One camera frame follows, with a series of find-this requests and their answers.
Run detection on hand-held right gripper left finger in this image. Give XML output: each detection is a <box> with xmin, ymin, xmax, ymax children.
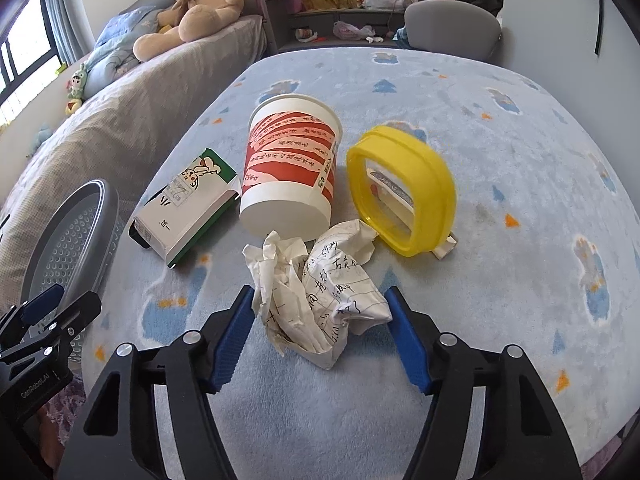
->
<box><xmin>57</xmin><ymin>285</ymin><xmax>256</xmax><ymax>480</ymax></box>

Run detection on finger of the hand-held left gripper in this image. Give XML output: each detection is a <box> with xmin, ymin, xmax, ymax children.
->
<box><xmin>0</xmin><ymin>284</ymin><xmax>66</xmax><ymax>341</ymax></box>
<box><xmin>0</xmin><ymin>291</ymin><xmax>102</xmax><ymax>361</ymax></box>

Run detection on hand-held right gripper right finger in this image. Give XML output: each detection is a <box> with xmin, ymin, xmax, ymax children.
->
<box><xmin>384</xmin><ymin>286</ymin><xmax>583</xmax><ymax>480</ymax></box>

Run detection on grey perforated plastic basket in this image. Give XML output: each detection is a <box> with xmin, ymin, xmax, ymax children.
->
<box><xmin>17</xmin><ymin>178</ymin><xmax>121</xmax><ymax>361</ymax></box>

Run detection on lined paper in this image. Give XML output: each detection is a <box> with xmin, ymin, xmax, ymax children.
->
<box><xmin>243</xmin><ymin>219</ymin><xmax>393</xmax><ymax>372</ymax></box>

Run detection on white green carton box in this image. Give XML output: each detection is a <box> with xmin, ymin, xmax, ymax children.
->
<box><xmin>129</xmin><ymin>147</ymin><xmax>240</xmax><ymax>270</ymax></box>

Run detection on yellow rimmed clear lid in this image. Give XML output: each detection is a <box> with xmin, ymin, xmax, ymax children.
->
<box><xmin>346</xmin><ymin>126</ymin><xmax>456</xmax><ymax>257</ymax></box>

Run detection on red white paper cup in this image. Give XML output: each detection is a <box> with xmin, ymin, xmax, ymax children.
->
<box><xmin>239</xmin><ymin>94</ymin><xmax>343</xmax><ymax>242</ymax></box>

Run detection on purple fluffy rug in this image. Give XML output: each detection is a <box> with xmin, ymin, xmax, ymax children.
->
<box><xmin>42</xmin><ymin>377</ymin><xmax>98</xmax><ymax>466</ymax></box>

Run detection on light blue printed blanket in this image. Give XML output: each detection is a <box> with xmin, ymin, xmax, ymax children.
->
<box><xmin>82</xmin><ymin>45</ymin><xmax>640</xmax><ymax>480</ymax></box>

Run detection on small white cardboard piece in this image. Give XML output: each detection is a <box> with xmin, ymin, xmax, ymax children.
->
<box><xmin>435</xmin><ymin>234</ymin><xmax>460</xmax><ymax>261</ymax></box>

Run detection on small blue plush toy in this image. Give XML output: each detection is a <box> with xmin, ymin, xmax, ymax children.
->
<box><xmin>27</xmin><ymin>125</ymin><xmax>53</xmax><ymax>158</ymax></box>

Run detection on bed with grey checked sheet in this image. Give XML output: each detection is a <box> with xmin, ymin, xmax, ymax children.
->
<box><xmin>0</xmin><ymin>12</ymin><xmax>268</xmax><ymax>291</ymax></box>

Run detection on green plush doll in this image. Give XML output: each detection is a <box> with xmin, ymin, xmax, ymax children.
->
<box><xmin>67</xmin><ymin>63</ymin><xmax>89</xmax><ymax>101</ymax></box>

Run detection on black framed window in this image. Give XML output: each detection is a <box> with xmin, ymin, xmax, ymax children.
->
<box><xmin>0</xmin><ymin>0</ymin><xmax>56</xmax><ymax>126</ymax></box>

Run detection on folded light blue quilt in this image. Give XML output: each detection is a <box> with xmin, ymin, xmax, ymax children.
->
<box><xmin>85</xmin><ymin>35</ymin><xmax>151</xmax><ymax>96</ymax></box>

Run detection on blue printed pillow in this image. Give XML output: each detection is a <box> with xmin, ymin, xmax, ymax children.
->
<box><xmin>95</xmin><ymin>5</ymin><xmax>163</xmax><ymax>46</ymax></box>

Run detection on blue grey curtain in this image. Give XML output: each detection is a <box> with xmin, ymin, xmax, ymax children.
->
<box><xmin>44</xmin><ymin>0</ymin><xmax>96</xmax><ymax>56</ymax></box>

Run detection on grey shelf desk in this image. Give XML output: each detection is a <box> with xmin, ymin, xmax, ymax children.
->
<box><xmin>257</xmin><ymin>0</ymin><xmax>433</xmax><ymax>56</ymax></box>

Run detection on grey round back chair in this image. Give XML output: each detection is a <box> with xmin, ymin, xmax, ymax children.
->
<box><xmin>404</xmin><ymin>0</ymin><xmax>502</xmax><ymax>63</ymax></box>

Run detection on pink white plastic bag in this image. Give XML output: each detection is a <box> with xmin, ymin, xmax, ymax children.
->
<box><xmin>334</xmin><ymin>21</ymin><xmax>375</xmax><ymax>41</ymax></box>

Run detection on large beige teddy bear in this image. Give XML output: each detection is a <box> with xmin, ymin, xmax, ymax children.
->
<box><xmin>132</xmin><ymin>0</ymin><xmax>249</xmax><ymax>62</ymax></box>

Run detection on pink plastic box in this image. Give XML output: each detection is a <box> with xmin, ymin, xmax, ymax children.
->
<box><xmin>255</xmin><ymin>0</ymin><xmax>303</xmax><ymax>13</ymax></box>

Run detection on gold foil packets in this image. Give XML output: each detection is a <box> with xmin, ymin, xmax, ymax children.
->
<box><xmin>301</xmin><ymin>0</ymin><xmax>363</xmax><ymax>11</ymax></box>

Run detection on black wardrobe handle strip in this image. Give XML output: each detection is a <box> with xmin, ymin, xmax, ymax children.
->
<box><xmin>594</xmin><ymin>0</ymin><xmax>609</xmax><ymax>57</ymax></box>

